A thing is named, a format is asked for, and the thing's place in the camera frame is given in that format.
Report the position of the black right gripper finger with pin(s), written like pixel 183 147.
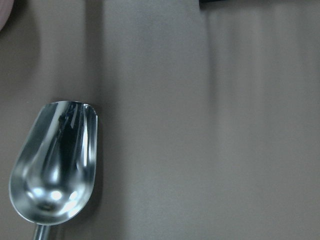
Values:
pixel 251 2

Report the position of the metal ice scoop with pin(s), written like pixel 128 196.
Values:
pixel 54 175

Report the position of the pink bowl with ice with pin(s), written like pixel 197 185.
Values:
pixel 5 11

